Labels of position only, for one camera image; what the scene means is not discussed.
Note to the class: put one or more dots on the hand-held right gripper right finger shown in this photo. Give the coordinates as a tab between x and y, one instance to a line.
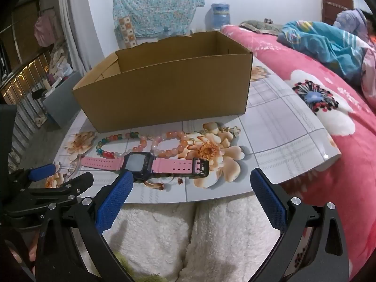
268	199

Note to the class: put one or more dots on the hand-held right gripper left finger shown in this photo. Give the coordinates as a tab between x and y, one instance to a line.
114	202

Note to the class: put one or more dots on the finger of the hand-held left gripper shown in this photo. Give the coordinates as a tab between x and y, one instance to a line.
73	186
42	172

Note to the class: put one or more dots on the brown cardboard box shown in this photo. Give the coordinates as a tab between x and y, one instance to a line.
161	94

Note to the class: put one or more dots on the white fluffy towel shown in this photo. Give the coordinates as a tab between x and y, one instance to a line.
152	241

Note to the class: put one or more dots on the metal railing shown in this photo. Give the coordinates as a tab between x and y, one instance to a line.
26	73

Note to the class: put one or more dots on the pink hanging garment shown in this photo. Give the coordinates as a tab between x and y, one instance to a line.
44	29

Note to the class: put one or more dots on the white curtain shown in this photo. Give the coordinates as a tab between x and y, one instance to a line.
69	20

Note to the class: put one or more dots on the pink floral blanket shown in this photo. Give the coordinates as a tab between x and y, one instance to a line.
293	61

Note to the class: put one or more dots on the pale pink quilt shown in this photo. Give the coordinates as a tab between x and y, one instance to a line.
370	73

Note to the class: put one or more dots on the blue patterned blanket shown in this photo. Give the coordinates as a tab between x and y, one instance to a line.
329	41

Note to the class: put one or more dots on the grey green pillow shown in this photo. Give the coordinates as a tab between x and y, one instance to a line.
258	25

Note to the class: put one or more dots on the blue water jug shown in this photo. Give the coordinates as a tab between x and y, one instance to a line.
219	16

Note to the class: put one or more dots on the blue floral hanging cloth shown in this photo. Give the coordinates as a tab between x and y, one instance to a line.
152	6

